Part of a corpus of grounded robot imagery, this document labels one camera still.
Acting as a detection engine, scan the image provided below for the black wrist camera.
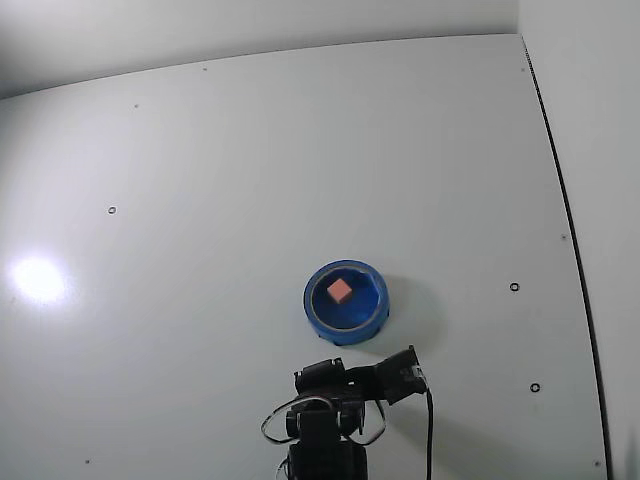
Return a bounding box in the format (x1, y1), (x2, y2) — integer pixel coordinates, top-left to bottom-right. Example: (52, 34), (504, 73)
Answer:
(374, 343), (430, 406)

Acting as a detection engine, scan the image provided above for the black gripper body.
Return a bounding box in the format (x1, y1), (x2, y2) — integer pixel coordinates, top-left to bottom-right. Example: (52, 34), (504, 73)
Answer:
(292, 356), (390, 404)

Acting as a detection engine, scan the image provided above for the thin grey servo wire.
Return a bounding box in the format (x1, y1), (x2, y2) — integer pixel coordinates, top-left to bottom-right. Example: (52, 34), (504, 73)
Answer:
(344, 398), (388, 446)
(259, 396), (302, 444)

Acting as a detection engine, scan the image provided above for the small red cube block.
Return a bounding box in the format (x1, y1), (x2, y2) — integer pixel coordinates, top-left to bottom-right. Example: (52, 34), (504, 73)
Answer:
(326, 278), (353, 305)

